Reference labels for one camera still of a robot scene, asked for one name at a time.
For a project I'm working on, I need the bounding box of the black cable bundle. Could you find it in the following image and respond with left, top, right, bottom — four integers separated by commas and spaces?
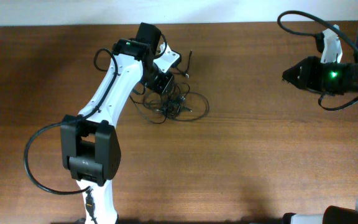
129, 49, 210, 124

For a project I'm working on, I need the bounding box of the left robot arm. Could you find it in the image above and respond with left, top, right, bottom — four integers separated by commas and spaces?
60, 22, 181, 223

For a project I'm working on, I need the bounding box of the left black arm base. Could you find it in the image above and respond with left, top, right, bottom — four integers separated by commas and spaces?
74, 218, 86, 224

